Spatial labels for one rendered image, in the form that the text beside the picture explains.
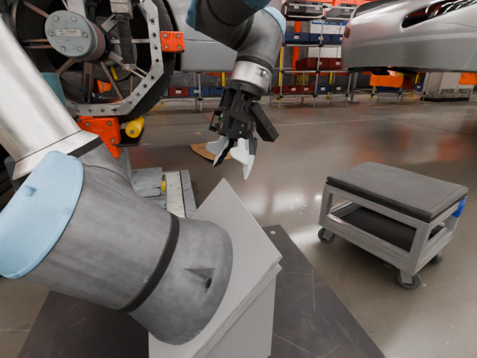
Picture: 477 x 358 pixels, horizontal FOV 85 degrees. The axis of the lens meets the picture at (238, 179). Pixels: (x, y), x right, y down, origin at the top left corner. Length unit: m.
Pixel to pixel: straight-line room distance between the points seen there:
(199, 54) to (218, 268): 1.38
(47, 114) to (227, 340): 0.43
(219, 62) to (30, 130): 1.27
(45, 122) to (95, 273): 0.27
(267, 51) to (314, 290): 0.53
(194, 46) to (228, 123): 1.08
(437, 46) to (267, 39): 2.33
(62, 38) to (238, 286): 0.92
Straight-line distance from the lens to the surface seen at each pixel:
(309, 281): 0.66
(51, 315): 0.69
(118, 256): 0.34
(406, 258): 1.10
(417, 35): 2.90
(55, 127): 0.52
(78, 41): 1.05
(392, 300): 1.15
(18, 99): 0.52
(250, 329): 0.42
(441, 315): 1.18
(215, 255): 0.38
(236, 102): 0.60
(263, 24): 0.63
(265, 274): 0.35
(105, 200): 0.34
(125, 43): 0.95
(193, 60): 1.62
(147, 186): 1.35
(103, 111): 1.24
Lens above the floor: 0.74
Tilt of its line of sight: 22 degrees down
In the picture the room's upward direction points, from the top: straight up
